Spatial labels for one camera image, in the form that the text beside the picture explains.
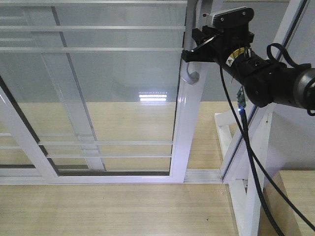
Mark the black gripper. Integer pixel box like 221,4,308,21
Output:
182,23,274,107

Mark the grey door handle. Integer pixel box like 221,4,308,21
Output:
180,0,200,85

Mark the white sliding glass door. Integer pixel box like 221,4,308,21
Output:
0,0,205,184

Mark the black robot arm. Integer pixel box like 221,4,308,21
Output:
182,7,315,112

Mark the green circuit board connector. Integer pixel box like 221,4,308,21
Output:
237,86,246,110

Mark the white diagonal support brace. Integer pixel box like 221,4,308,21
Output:
215,107,273,236

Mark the aluminium floor track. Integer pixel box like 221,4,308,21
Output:
184,169,222,184

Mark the fixed glass panel left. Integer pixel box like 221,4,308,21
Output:
0,6,106,184

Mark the light wooden base platform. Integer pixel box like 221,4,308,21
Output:
0,101,238,236

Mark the light wooden box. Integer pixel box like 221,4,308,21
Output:
258,170,315,236

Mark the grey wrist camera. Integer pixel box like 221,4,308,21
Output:
206,6,254,29

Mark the black braided cable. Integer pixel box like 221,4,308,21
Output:
219,66,286,236

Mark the white door frame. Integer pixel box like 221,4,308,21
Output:
220,0,311,184

